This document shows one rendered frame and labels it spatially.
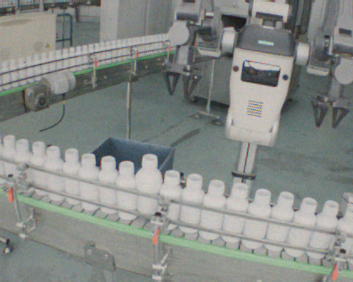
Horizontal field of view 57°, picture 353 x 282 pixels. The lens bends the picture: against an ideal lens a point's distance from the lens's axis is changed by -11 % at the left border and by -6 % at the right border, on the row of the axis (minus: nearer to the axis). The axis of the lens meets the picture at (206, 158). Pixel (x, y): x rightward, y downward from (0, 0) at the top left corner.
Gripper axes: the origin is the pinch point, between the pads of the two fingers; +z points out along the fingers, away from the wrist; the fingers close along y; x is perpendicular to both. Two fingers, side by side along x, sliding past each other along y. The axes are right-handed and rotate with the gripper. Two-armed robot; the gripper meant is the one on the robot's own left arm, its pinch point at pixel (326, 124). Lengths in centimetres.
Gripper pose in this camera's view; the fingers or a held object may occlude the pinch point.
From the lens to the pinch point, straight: 107.7
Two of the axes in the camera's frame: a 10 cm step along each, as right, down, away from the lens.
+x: -3.1, -4.1, 8.6
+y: 9.4, -0.1, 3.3
